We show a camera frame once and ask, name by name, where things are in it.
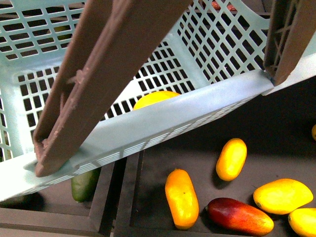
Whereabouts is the light blue plastic basket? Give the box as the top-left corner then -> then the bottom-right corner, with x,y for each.
0,0 -> 316,200

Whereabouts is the brown basket handle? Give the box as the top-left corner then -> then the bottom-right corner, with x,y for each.
33,0 -> 316,177

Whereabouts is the orange yellow mango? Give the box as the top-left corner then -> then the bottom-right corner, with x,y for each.
165,169 -> 199,230

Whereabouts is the green mango under basket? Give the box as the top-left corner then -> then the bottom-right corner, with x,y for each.
71,168 -> 101,202

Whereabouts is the red mango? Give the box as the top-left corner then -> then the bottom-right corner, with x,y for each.
205,197 -> 275,237

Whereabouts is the yellow mango corner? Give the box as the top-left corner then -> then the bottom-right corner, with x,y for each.
288,208 -> 316,237

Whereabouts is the black fruit display shelf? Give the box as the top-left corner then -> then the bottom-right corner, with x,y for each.
0,0 -> 316,237

